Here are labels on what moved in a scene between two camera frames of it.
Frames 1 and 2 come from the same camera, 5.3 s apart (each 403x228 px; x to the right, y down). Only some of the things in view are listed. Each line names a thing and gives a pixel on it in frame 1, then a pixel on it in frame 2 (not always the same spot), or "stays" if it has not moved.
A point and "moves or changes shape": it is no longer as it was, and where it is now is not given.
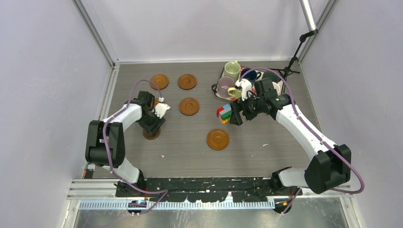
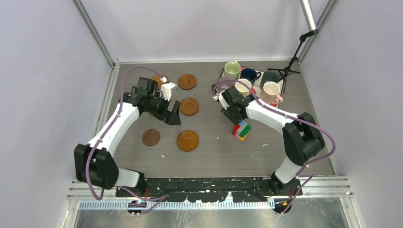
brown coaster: [187, 81] stays
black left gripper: [153, 128] -> [170, 118]
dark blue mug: [252, 75] stays
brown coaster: [188, 106] stays
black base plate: [205, 189] stays
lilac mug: [224, 83] stays
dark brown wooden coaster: [148, 135] moves or changes shape
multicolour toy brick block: [224, 113] -> [242, 130]
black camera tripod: [285, 71] stays
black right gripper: [236, 107] -> [236, 120]
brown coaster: [217, 139] -> [187, 140]
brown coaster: [161, 80] stays
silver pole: [308, 14] stays
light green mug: [232, 69] stays
